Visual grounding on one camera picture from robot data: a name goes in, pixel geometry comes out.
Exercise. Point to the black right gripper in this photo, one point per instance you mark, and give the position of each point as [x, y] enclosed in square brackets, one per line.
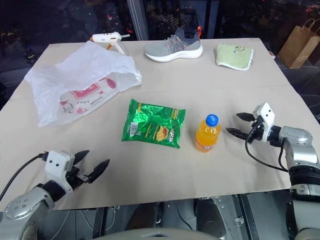
[256, 130]

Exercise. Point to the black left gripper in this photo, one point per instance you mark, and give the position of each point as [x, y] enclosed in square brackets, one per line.
[75, 176]

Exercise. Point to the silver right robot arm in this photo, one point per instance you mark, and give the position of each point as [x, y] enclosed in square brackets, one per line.
[298, 160]

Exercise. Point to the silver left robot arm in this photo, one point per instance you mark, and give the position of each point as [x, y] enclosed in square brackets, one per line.
[25, 203]

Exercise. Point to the orange soda bottle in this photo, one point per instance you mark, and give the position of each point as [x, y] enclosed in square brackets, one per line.
[207, 133]

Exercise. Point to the green folded towel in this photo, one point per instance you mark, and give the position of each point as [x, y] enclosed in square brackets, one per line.
[233, 56]

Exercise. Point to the beige table cover sheet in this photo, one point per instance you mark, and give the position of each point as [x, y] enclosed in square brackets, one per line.
[160, 155]

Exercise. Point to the green snack bag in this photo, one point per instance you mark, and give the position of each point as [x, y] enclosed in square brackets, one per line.
[153, 123]

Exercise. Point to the translucent white plastic bag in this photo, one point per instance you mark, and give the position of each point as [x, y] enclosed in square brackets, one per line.
[75, 82]

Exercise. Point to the brown paper bag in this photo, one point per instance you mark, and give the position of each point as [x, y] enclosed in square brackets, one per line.
[298, 47]

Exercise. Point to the dark rounded robot foot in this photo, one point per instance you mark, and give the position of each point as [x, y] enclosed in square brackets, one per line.
[210, 217]

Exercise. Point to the grey knit sneaker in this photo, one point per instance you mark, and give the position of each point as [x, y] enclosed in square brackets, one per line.
[175, 47]

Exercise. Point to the white hot glue gun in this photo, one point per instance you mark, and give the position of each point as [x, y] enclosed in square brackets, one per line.
[110, 41]

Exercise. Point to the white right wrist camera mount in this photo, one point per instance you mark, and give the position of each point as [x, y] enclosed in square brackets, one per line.
[265, 117]

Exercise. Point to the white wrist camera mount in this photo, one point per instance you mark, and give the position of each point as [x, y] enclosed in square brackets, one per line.
[57, 163]
[265, 117]

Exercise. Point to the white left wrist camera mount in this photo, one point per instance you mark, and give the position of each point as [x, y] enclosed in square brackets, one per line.
[57, 163]

